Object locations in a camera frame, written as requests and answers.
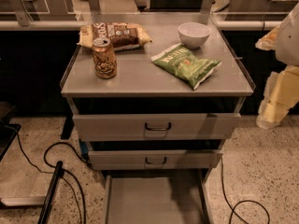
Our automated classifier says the dark furniture left edge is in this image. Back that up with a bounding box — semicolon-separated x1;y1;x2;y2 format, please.
0;102;21;160

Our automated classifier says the brown snack bag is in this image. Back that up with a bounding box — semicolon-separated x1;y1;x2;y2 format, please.
78;22;151;51

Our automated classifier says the grey drawer cabinet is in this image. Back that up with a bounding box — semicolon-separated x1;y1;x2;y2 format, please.
59;12;257;179

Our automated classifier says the orange soda can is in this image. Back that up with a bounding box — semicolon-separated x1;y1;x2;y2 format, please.
92;37;117;79

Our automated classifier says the black bar on floor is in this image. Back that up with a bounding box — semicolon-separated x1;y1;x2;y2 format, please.
37;161;63;224

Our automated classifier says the middle drawer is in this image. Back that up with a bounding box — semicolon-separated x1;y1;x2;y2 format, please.
89;150;222;170

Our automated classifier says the white horizontal rail pipe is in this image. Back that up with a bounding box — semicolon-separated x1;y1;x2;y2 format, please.
0;20;280;31

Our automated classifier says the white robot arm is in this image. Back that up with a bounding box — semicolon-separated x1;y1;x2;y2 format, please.
255;4;299;129

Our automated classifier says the bottom drawer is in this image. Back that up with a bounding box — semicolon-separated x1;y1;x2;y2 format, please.
102;171;214;224

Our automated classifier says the drawer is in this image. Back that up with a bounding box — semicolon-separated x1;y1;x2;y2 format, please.
73;113;241;141
89;150;222;170
102;171;214;224

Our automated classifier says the top drawer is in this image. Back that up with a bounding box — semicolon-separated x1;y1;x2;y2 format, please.
73;113;241;141

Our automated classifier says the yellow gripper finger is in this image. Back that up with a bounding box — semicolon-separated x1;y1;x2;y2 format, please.
255;27;279;50
256;65;299;129

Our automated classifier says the green chip bag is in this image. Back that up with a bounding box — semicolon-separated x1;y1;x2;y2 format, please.
151;43;221;90

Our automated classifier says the black cable right floor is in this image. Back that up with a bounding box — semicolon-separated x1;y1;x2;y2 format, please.
220;159;271;224

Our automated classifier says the white bowl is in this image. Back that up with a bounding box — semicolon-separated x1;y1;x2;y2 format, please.
178;22;211;49

